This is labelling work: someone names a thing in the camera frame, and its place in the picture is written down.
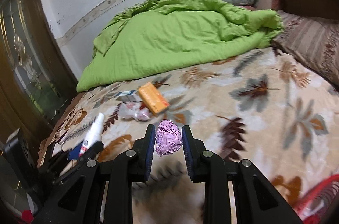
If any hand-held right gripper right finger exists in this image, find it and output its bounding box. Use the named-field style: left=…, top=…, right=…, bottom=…
left=181, top=125, right=302, bottom=224

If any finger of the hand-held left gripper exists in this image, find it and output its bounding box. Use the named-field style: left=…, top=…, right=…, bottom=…
left=42, top=143, right=79, bottom=183
left=78, top=141, right=104, bottom=164

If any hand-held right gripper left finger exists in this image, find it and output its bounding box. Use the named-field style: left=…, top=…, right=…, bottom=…
left=36, top=124, right=156, bottom=224

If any purple paper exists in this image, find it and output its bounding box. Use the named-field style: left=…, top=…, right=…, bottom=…
left=155, top=120, right=183, bottom=156

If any white spray bottle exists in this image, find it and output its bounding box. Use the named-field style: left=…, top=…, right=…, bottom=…
left=79, top=113, right=105, bottom=158

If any clear plastic bag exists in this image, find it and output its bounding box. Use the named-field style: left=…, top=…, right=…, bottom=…
left=118, top=101, right=151, bottom=122

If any orange carton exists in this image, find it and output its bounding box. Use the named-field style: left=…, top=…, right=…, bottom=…
left=138, top=82, right=170, bottom=116

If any blue and white carton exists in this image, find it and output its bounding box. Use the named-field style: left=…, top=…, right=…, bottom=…
left=116, top=89, right=142, bottom=102

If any leaf printed blanket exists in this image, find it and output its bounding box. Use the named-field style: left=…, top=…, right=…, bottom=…
left=37, top=48, right=339, bottom=224

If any dark wooden door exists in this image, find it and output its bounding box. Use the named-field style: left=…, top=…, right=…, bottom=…
left=0, top=0, right=80, bottom=134

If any green quilt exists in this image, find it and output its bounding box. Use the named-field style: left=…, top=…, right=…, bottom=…
left=76, top=0, right=284, bottom=93

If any red plastic basket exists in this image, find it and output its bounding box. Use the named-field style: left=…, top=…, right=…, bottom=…
left=293, top=174, right=339, bottom=224

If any striped brown pillow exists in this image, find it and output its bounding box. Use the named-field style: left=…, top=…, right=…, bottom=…
left=273, top=10, right=339, bottom=89

